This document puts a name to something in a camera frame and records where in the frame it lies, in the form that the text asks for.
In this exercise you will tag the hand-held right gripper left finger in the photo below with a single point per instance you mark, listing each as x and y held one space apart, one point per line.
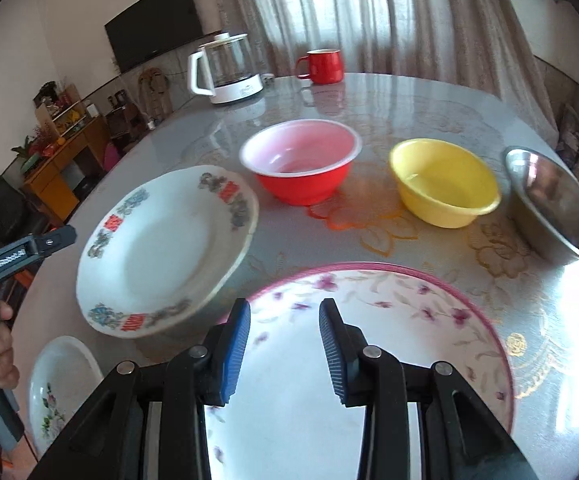
235 350

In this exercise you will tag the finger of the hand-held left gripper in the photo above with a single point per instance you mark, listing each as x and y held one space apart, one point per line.
29 250

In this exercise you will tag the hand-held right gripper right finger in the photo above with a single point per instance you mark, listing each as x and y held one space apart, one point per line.
330 350

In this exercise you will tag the small white floral bowl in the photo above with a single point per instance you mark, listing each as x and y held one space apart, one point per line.
64 380

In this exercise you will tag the pink rimmed floral plate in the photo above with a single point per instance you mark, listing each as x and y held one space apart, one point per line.
419 360

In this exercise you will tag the white plate with red print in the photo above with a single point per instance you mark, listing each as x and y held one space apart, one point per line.
164 255

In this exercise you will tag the stainless steel bowl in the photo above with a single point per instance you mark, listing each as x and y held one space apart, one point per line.
554 210

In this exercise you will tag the orange wooden cabinet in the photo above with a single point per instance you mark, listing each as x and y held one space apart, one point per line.
64 160

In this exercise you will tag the potted plant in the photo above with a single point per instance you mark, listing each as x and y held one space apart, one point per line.
27 147

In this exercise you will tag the pink stool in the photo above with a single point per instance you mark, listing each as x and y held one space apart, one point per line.
111 156

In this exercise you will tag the dark low cabinet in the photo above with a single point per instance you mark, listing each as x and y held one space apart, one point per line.
124 127

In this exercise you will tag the red plastic bowl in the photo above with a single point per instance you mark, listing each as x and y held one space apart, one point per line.
299 185

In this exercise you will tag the yellow plastic bowl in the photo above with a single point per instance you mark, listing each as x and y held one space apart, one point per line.
439 180

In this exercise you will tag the carved wooden ornament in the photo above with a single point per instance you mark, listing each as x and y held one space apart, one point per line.
153 90

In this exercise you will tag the floral lace tablecloth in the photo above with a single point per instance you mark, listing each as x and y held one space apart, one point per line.
419 110

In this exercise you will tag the black flat television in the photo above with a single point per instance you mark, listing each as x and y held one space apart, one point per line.
154 20

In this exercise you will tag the glass kettle with white base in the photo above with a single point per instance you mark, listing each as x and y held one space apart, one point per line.
224 67

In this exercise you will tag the small white object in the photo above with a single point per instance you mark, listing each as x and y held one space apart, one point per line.
268 79

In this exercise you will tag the red mug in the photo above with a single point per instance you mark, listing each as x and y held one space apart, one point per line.
325 67

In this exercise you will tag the grey bundle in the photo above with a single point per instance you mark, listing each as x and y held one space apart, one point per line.
572 135

